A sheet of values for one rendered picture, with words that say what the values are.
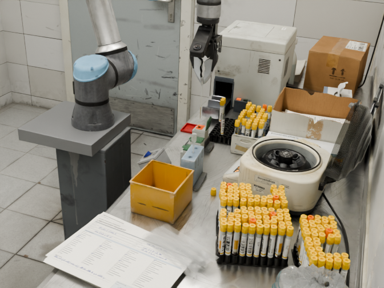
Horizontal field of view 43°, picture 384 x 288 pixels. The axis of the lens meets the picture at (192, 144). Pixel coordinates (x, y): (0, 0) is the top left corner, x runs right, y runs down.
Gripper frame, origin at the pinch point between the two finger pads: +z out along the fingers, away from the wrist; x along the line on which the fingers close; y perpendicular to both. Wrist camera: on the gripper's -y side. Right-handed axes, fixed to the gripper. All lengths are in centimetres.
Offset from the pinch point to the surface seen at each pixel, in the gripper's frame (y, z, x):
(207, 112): 20.8, 20.4, 4.1
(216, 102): 26.3, 17.9, 2.5
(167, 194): -44.6, 15.3, -7.4
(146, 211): -44.4, 22.5, -1.1
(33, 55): 165, 67, 200
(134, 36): 161, 38, 108
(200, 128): -0.9, 16.7, -0.7
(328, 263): -57, 14, -49
